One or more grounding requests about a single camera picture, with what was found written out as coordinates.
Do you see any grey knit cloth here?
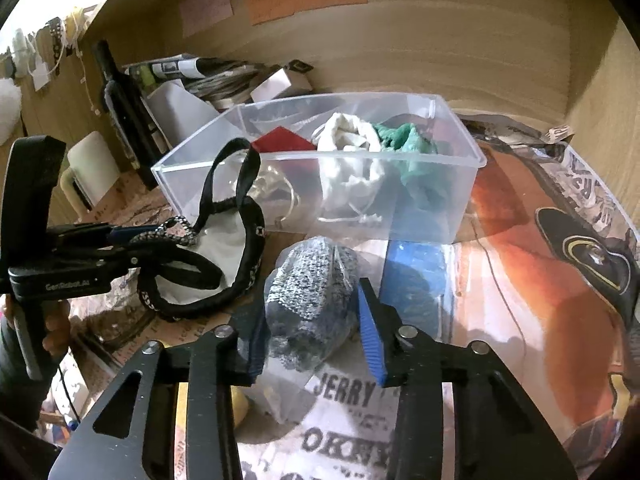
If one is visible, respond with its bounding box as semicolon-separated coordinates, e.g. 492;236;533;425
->
264;236;360;373

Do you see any white black-trimmed fabric pouch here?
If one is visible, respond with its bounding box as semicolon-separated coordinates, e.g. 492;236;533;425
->
130;138;266;322

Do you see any clear plastic storage box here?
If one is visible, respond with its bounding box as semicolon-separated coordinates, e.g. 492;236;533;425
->
153;92;487;244

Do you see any white drawstring pouch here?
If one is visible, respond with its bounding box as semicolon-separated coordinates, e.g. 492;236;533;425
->
311;112;390;229

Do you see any left hand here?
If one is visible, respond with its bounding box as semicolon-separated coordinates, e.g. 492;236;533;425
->
2;294;73;361

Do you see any blue cloth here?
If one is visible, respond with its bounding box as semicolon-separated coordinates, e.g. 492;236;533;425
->
380;240;454;342

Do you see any dark wine bottle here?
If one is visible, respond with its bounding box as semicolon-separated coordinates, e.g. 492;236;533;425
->
94;40;169;190

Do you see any green crumpled cloth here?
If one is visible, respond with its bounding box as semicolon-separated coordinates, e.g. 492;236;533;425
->
373;122;447;210

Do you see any white paper sheet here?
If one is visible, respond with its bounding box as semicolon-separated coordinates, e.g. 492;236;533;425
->
146;80;220;148

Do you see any orange printed poster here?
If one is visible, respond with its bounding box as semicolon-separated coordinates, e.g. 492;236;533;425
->
452;117;639;479

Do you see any red fabric piece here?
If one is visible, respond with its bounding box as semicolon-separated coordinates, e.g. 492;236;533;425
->
250;126;317;160

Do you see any stack of newspapers and magazines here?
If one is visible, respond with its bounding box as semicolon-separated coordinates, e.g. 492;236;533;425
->
122;53;273;110

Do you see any small white box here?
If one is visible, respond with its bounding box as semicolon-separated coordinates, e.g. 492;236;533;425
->
250;60;314;103

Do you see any pink sticky note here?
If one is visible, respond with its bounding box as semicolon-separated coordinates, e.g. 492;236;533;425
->
179;0;233;38

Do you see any wooden shelf cabinet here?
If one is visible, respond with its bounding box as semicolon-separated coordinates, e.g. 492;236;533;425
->
15;0;639;217

